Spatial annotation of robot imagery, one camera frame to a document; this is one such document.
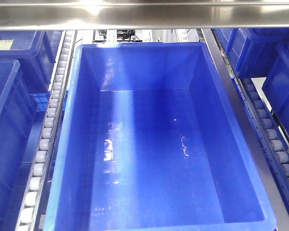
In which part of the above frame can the steel shelf crossbeam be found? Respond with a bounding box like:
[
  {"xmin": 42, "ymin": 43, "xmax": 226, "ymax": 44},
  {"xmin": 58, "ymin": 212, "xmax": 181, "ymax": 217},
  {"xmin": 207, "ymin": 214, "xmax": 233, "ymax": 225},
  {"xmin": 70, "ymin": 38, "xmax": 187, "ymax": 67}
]
[{"xmin": 0, "ymin": 0, "xmax": 289, "ymax": 30}]

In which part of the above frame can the large blue plastic bin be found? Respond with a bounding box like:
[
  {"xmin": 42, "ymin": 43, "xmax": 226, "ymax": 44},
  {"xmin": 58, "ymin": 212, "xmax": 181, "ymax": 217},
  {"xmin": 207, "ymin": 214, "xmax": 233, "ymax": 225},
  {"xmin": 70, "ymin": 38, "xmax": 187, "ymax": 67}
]
[{"xmin": 44, "ymin": 42, "xmax": 276, "ymax": 231}]

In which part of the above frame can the blue bin rear left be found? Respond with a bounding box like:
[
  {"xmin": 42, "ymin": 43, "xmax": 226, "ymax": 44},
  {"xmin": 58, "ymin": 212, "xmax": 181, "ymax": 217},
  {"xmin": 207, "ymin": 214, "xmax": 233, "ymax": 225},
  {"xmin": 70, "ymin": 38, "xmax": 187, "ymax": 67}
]
[{"xmin": 0, "ymin": 30, "xmax": 62, "ymax": 93}]

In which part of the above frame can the blue bin at right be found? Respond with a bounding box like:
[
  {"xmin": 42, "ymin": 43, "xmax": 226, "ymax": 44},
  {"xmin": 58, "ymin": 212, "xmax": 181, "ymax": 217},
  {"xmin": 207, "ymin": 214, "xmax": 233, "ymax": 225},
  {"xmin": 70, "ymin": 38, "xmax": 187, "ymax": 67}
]
[{"xmin": 225, "ymin": 27, "xmax": 289, "ymax": 78}]

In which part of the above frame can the blue bin at left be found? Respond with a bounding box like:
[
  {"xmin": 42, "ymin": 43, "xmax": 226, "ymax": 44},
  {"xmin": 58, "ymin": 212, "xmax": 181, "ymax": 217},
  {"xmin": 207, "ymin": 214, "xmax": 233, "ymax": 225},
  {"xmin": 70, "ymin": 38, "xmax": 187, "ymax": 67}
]
[{"xmin": 0, "ymin": 59, "xmax": 37, "ymax": 231}]

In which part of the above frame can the blue bin far right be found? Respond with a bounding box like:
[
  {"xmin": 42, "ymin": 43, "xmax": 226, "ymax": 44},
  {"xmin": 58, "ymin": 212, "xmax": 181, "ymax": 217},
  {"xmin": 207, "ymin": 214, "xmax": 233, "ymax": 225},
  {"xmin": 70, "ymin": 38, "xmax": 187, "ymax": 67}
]
[{"xmin": 262, "ymin": 41, "xmax": 289, "ymax": 136}]

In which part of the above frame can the right white roller track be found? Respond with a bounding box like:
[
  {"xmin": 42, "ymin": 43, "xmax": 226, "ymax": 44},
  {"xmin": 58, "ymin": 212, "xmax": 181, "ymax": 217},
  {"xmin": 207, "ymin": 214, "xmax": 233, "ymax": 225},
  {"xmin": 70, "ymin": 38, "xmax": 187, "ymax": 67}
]
[{"xmin": 221, "ymin": 48, "xmax": 289, "ymax": 231}]

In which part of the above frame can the white roller track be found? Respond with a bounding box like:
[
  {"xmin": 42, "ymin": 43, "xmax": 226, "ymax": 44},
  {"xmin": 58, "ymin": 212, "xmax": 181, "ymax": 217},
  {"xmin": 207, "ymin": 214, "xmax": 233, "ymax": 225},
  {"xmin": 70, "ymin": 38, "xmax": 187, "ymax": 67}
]
[
  {"xmin": 15, "ymin": 30, "xmax": 77, "ymax": 231},
  {"xmin": 221, "ymin": 48, "xmax": 289, "ymax": 231}
]

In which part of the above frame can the left white roller track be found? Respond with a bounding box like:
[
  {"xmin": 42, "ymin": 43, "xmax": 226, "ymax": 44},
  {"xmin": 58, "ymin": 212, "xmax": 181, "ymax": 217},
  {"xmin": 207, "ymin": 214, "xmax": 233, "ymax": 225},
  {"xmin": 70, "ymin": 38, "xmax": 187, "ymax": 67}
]
[{"xmin": 15, "ymin": 30, "xmax": 77, "ymax": 231}]

